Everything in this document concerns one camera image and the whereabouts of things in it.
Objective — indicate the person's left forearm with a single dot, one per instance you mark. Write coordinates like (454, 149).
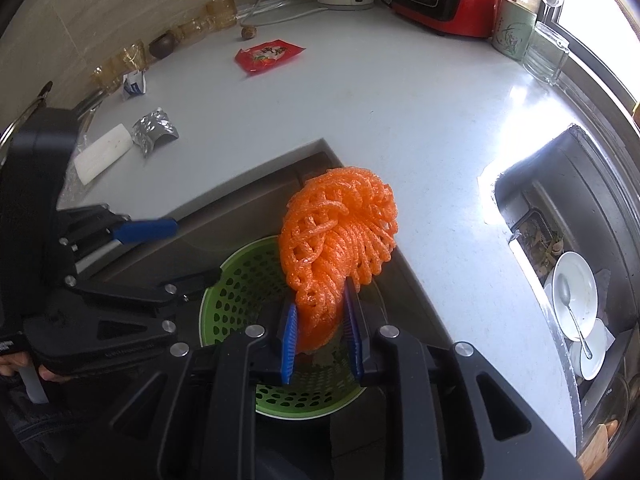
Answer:
(50, 430)

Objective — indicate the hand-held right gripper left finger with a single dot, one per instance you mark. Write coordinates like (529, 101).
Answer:
(289, 345)

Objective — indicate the glass bowl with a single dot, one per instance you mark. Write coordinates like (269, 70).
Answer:
(607, 420)

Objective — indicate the person's left hand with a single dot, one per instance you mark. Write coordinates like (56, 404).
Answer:
(7, 365)

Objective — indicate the brown nut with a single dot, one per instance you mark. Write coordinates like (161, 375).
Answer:
(248, 33)

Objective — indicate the white plate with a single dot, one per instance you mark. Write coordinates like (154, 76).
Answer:
(580, 275)

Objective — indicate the window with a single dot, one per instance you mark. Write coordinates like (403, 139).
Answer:
(600, 10)

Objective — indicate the steel sink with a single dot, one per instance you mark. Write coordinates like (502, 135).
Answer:
(590, 190)

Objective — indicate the clear glass container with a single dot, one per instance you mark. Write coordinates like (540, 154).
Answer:
(546, 55)

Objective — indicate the amber glass teapot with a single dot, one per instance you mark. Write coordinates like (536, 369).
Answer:
(192, 31)

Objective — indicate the red snack packet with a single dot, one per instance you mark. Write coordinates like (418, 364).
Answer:
(270, 57)

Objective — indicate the silver blister pack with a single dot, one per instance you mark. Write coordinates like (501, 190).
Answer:
(155, 130)

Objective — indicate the orange foam fruit net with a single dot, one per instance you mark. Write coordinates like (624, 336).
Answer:
(335, 240)

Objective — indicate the white sponge block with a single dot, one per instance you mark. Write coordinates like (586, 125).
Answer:
(102, 155)

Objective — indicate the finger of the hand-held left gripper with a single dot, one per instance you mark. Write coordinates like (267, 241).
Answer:
(125, 295)
(145, 230)

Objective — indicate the clear plastic bag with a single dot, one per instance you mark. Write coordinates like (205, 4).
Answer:
(72, 185)

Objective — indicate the white bowl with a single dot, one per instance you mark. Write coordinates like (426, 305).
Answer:
(597, 350)

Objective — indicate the ceramic cup with leaf print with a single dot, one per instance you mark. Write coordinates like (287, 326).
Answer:
(512, 30)

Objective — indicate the brown ceramic cup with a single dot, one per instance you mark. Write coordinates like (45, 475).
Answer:
(162, 46)

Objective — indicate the black tray with leaves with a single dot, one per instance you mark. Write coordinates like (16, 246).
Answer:
(537, 240)

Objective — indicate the green plastic basket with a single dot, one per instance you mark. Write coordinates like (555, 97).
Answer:
(240, 280)

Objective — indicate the crushed blue white carton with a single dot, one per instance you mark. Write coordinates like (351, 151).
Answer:
(134, 85)

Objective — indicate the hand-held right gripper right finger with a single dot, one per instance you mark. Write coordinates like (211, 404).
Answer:
(354, 335)

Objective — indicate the metal spoon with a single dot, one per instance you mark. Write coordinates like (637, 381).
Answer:
(575, 320)

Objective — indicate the ribbed amber glass cup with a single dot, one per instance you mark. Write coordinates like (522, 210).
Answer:
(222, 12)

